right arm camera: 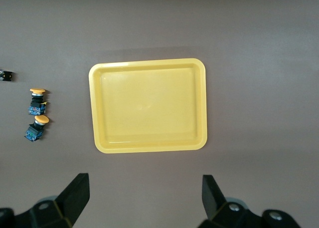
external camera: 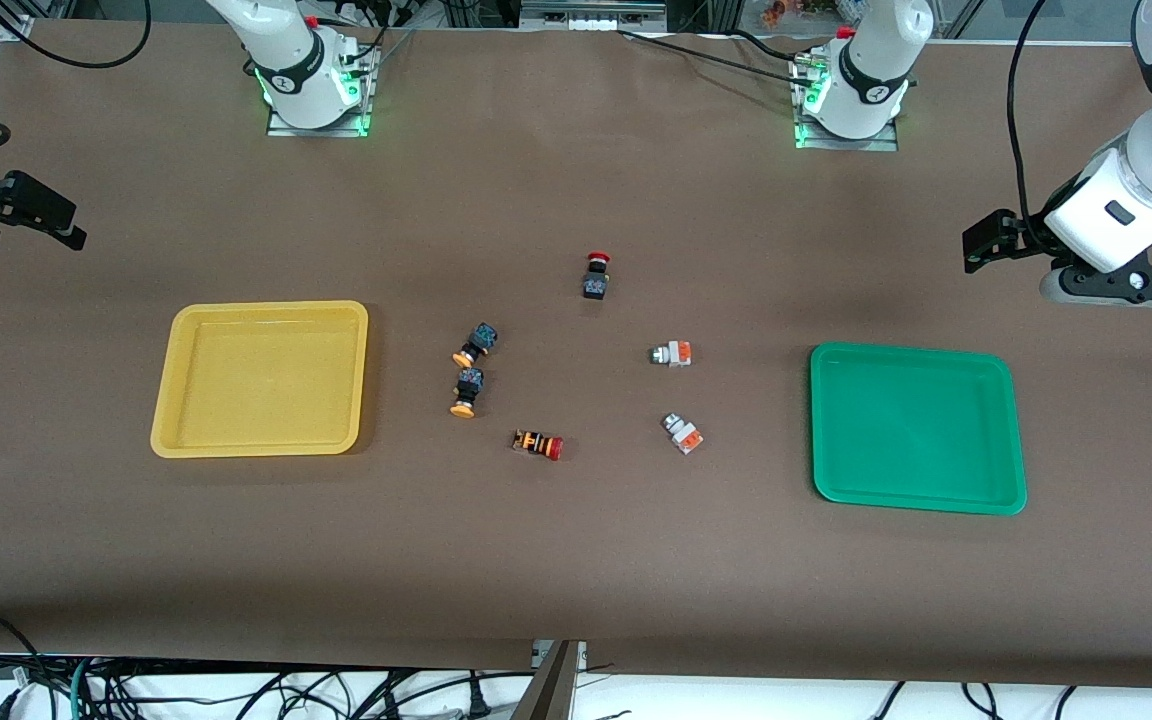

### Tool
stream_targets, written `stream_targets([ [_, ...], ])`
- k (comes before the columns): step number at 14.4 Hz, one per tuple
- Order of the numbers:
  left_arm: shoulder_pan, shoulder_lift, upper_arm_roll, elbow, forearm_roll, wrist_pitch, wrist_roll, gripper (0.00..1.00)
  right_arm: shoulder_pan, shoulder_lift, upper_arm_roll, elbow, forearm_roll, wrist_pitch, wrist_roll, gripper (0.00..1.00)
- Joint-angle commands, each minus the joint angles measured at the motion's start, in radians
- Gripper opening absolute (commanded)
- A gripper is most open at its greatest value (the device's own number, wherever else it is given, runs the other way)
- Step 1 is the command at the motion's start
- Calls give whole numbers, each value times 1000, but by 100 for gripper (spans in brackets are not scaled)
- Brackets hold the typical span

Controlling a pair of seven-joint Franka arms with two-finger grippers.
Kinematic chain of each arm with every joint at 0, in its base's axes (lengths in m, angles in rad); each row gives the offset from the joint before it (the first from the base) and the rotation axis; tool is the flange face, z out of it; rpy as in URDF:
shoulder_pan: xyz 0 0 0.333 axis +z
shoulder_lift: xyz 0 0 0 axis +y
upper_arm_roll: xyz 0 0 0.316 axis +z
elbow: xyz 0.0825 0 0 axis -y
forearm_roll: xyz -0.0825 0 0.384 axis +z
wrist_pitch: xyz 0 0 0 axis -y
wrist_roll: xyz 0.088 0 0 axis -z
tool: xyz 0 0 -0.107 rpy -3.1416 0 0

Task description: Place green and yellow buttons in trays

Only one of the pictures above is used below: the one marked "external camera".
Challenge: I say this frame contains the black switch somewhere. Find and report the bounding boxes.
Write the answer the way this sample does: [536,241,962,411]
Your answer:
[451,321,500,369]

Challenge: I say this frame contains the yellow push button black body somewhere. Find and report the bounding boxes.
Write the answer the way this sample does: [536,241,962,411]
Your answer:
[449,366,486,419]

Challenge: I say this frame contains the green plastic tray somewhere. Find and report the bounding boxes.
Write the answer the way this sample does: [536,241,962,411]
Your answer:
[809,342,1028,517]

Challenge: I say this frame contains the yellow plastic tray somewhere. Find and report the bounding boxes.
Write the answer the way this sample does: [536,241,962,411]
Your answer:
[150,300,370,459]

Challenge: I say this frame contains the red button orange striped body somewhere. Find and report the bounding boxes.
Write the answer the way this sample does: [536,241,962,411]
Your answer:
[512,429,565,462]

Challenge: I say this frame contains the brown table cover sheet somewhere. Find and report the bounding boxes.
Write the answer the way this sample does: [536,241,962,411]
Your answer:
[0,18,1152,691]

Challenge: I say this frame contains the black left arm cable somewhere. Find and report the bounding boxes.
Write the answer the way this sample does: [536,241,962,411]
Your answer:
[1005,0,1063,251]

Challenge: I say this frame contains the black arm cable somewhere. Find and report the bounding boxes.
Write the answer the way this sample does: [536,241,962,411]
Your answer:
[0,0,153,151]
[1005,0,1063,251]

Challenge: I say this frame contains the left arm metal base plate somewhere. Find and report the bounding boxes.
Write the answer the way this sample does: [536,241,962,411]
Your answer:
[793,55,900,153]

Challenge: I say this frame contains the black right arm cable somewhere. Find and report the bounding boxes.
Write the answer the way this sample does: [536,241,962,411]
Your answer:
[0,0,153,151]

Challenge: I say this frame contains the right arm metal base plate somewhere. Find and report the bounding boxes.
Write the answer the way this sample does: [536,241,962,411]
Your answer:
[266,40,379,139]

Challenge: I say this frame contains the black base cable on table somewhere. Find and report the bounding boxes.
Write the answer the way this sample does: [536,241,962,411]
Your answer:
[619,28,827,91]

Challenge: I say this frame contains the black base cable bundle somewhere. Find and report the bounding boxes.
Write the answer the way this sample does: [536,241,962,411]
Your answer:
[331,0,413,63]

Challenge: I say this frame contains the black floor cables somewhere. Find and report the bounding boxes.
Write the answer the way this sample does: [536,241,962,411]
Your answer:
[871,681,1083,720]

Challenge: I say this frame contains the green floor cable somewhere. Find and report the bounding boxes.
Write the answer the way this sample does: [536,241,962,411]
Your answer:
[69,657,99,720]

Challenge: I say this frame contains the black floor cable bundle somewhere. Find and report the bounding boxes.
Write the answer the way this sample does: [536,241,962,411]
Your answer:
[0,610,537,720]

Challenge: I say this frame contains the silver aluminium frame rail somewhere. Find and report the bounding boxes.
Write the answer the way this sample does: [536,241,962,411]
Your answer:
[519,0,669,33]

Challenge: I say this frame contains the grey table support post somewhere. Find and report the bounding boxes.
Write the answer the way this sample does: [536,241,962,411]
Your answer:
[511,640,588,720]

